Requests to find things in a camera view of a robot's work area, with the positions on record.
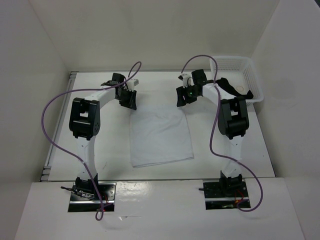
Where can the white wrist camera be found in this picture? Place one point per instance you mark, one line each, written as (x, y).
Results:
(186, 80)
(131, 84)

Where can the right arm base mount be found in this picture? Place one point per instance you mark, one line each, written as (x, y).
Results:
(216, 199)

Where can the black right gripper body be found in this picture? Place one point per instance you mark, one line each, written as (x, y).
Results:
(191, 95)

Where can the white skirt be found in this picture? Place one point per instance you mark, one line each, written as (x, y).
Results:
(159, 134)

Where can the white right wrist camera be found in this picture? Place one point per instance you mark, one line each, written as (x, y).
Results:
(186, 80)

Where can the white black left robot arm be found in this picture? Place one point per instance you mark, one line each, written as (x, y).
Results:
(85, 124)

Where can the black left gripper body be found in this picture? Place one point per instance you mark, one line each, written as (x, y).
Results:
(124, 97)

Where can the white plastic laundry basket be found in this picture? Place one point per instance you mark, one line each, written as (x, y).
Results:
(241, 73)

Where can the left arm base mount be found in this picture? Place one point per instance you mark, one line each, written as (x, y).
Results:
(82, 202)

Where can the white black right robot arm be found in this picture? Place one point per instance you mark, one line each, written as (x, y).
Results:
(232, 121)

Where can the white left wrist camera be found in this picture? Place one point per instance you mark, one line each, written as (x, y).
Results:
(131, 84)

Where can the black skirt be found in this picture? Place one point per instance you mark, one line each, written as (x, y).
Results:
(225, 85)

